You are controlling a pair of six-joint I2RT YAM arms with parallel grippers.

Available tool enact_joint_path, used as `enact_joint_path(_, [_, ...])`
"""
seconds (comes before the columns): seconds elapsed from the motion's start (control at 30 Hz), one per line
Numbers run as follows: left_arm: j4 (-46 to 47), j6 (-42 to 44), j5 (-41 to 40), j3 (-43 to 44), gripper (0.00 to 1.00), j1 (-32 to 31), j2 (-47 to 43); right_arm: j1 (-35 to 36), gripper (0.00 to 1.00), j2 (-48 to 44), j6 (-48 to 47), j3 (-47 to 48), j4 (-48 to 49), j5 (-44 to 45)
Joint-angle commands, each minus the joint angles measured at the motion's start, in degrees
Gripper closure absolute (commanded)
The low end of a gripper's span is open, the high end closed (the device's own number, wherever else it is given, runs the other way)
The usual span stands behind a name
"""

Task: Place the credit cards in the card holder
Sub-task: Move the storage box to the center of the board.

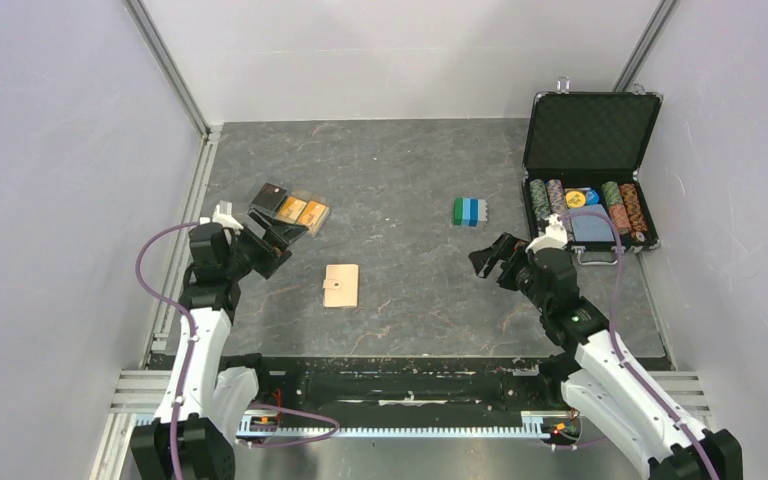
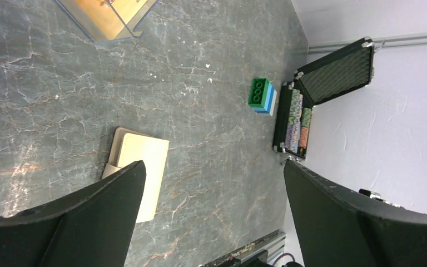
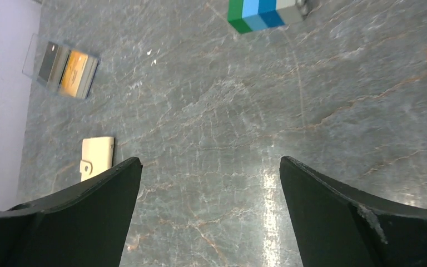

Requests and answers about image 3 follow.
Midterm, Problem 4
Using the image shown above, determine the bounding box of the black credit card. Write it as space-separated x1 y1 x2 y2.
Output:
38 41 59 82

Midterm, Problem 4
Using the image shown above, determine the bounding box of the gold credit card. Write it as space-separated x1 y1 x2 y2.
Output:
61 51 88 97

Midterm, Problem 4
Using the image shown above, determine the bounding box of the green blue grey block stack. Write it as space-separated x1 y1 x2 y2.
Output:
227 0 311 34

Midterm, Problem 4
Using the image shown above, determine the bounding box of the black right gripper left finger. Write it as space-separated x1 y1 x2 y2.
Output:
0 157 142 266

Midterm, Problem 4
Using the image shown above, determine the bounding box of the cream leather card holder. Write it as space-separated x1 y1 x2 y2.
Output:
80 136 115 182

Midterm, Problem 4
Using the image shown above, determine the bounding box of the clear acrylic card stand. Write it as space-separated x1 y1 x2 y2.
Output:
22 34 100 100

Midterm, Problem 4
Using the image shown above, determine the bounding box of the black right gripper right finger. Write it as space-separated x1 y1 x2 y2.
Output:
280 156 427 266

